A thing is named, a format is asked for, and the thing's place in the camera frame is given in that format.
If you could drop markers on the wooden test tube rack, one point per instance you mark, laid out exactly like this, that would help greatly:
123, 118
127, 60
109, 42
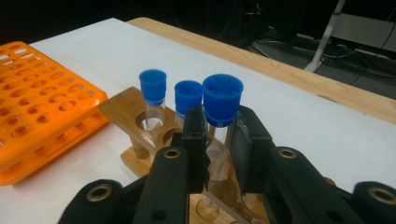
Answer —
124, 109

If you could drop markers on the blue-capped glass test tube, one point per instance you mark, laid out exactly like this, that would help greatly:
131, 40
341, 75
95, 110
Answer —
186, 96
152, 84
222, 99

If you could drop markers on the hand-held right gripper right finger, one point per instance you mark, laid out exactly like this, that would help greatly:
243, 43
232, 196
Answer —
255, 155

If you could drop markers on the orange plastic test tube rack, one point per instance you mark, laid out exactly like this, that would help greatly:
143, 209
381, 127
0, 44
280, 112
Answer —
46, 93

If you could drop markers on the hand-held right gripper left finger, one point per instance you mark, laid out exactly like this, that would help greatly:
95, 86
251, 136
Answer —
193, 149

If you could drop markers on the grey metal stand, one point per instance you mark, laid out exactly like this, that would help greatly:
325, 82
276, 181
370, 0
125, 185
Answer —
364, 31

